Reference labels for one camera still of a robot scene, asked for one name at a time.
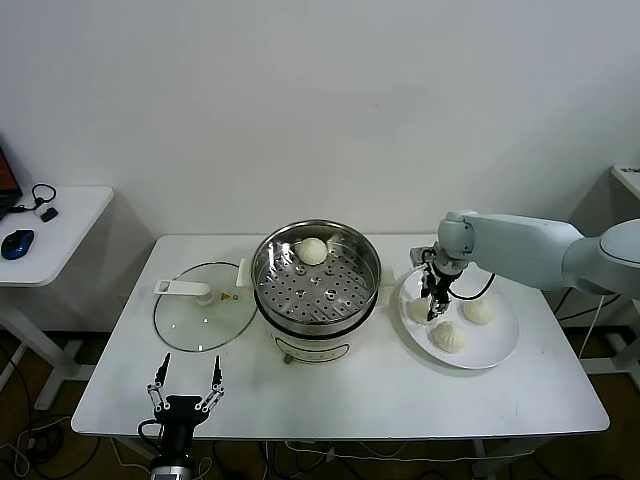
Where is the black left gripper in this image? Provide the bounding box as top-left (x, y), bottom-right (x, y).
top-left (145, 352), bottom-right (226, 465)

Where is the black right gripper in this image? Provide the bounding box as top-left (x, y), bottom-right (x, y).
top-left (418, 261), bottom-right (467, 324)

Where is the white steamed baozi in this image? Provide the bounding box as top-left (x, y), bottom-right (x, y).
top-left (297, 237), bottom-right (330, 265)
top-left (429, 321), bottom-right (466, 354)
top-left (462, 296), bottom-right (496, 325)
top-left (408, 297), bottom-right (436, 326)

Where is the stainless steel steamer basket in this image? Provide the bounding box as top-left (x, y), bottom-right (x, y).
top-left (237, 218), bottom-right (396, 326)

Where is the white round plate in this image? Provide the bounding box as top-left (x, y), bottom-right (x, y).
top-left (397, 263), bottom-right (520, 371)

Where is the white electric cooking pot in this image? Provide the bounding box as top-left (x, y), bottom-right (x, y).
top-left (252, 284), bottom-right (392, 367)

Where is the white side table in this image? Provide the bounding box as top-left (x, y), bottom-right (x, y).
top-left (0, 185), bottom-right (116, 412)

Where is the blue and black computer mouse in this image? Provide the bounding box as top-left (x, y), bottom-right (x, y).
top-left (0, 229), bottom-right (35, 261)

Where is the white desk with foot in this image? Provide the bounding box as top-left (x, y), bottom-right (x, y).
top-left (580, 164), bottom-right (640, 376)

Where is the black laptop with orange screen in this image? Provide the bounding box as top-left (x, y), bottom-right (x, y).
top-left (0, 133), bottom-right (25, 222)

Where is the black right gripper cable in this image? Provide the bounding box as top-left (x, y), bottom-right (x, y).
top-left (447, 273), bottom-right (498, 303)

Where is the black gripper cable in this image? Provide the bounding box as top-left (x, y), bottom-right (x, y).
top-left (447, 273), bottom-right (498, 303)
top-left (137, 418), bottom-right (164, 446)

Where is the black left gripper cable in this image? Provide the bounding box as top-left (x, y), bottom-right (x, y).
top-left (137, 418), bottom-right (164, 446)

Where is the glass lid with white handle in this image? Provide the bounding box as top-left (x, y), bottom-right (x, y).
top-left (152, 260), bottom-right (260, 354)

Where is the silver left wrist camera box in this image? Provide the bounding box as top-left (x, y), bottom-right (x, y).
top-left (149, 462), bottom-right (194, 480)

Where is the black coiled floor cable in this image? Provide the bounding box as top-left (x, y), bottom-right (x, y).
top-left (22, 422), bottom-right (66, 464)

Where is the black power adapter with cable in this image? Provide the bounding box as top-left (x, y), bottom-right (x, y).
top-left (552, 288), bottom-right (622, 322)

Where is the white hanging cable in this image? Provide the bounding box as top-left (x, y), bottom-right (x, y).
top-left (578, 294), bottom-right (609, 360)

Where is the black looped cable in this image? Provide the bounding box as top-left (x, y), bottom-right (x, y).
top-left (9, 183), bottom-right (57, 216)

